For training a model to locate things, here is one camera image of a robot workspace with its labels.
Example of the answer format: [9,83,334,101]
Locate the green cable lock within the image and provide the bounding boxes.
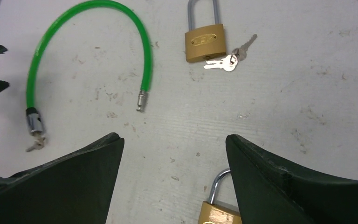
[25,0,153,137]

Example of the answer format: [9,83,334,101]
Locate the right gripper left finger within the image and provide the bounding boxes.
[0,133,124,224]

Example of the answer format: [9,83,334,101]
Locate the padlock keys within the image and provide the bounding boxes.
[203,34,258,72]

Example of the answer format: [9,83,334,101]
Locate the brass padlock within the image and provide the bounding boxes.
[198,168,242,224]
[185,0,227,63]

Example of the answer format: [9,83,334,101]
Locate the cable lock keys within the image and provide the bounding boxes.
[26,135,46,153]

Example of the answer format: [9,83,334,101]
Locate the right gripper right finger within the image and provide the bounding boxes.
[226,134,358,224]

